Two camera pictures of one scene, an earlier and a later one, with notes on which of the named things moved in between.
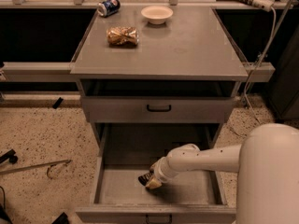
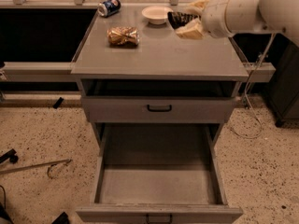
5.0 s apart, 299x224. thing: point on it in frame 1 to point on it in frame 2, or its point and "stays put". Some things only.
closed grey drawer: (157, 109) stays put
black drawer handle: (159, 110) stays put
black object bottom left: (63, 218) stays put
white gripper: (160, 170) to (215, 16)
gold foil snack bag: (123, 35) stays put
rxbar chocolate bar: (143, 179) to (177, 21)
